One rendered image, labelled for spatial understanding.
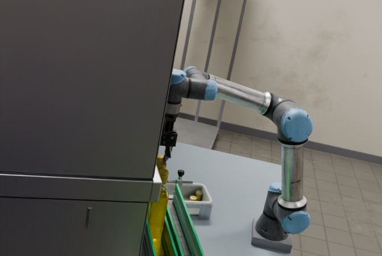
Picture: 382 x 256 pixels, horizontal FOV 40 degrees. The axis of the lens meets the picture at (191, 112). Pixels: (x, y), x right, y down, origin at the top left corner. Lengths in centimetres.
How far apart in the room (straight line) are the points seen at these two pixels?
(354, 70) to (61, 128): 431
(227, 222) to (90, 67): 143
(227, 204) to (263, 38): 283
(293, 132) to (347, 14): 330
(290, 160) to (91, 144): 100
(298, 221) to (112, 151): 109
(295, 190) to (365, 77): 332
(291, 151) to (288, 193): 19
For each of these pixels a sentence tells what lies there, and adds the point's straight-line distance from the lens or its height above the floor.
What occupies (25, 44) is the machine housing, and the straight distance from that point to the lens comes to 120.
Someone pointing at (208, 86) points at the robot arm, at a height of 148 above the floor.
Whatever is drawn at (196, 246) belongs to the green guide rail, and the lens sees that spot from 194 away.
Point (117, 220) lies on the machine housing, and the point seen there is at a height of 127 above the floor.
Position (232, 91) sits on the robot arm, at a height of 143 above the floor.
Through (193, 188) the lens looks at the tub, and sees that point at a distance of 255.
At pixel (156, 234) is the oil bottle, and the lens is 202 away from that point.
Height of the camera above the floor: 205
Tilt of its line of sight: 21 degrees down
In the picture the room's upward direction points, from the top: 11 degrees clockwise
